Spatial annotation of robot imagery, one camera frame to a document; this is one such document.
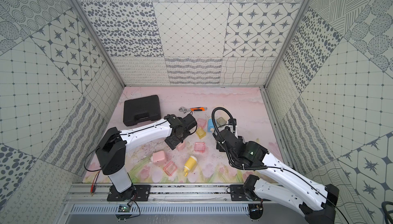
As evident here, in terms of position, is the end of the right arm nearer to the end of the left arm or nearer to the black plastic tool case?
the end of the left arm

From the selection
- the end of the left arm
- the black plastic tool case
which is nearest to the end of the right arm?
the end of the left arm

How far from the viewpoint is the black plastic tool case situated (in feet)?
3.22
